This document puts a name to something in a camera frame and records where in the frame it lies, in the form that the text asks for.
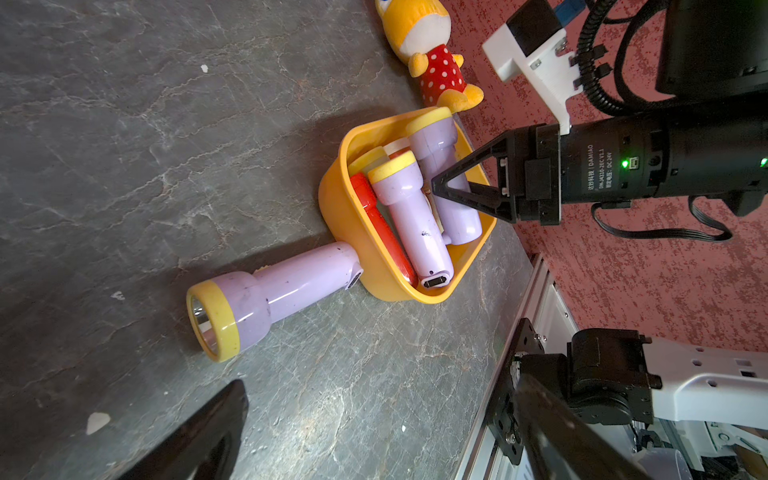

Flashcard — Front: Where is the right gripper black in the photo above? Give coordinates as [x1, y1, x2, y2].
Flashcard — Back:
[430, 124, 562, 226]

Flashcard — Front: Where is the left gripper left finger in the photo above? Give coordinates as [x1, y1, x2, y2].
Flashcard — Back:
[121, 380, 249, 479]

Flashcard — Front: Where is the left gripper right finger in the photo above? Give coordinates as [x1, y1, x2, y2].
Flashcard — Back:
[514, 374, 648, 480]

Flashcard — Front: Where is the purple flashlight top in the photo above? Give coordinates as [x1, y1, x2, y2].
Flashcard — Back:
[406, 107, 482, 245]

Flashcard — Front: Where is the purple flashlight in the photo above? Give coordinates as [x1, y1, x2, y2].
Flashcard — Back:
[406, 107, 482, 245]
[368, 151, 454, 290]
[186, 242, 363, 363]

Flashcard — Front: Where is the yellow plastic storage tray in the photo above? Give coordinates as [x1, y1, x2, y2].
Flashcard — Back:
[318, 108, 497, 305]

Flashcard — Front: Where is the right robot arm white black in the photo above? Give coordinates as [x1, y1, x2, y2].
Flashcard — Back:
[431, 1, 767, 438]

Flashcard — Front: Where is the orange plush toy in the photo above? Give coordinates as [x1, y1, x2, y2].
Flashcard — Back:
[375, 0, 484, 113]

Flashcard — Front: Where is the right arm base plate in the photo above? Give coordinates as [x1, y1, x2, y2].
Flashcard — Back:
[484, 317, 544, 466]

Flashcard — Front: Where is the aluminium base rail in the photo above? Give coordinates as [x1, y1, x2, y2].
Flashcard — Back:
[452, 251, 768, 480]

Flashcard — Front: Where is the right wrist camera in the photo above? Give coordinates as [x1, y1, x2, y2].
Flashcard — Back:
[482, 0, 583, 136]

